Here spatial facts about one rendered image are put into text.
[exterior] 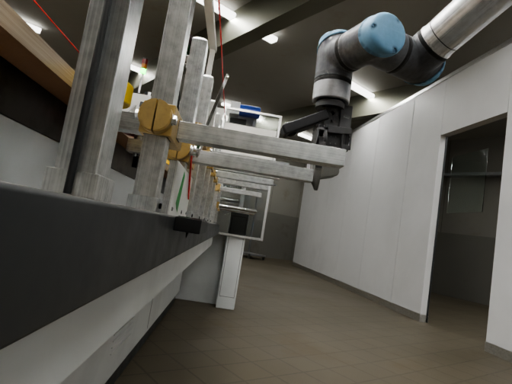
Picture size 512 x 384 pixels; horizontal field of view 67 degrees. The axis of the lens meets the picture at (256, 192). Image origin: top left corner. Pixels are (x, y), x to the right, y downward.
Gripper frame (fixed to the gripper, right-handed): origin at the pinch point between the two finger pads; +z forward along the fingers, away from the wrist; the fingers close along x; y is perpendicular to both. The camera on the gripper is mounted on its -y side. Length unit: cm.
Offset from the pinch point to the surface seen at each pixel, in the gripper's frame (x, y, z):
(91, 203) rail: -63, -27, 12
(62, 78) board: -33, -45, -6
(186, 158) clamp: -6.8, -29.4, -1.1
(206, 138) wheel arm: -26.7, -23.6, -1.7
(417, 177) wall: 373, 201, -77
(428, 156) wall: 354, 203, -101
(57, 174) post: -58, -32, 10
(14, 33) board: -46, -45, -7
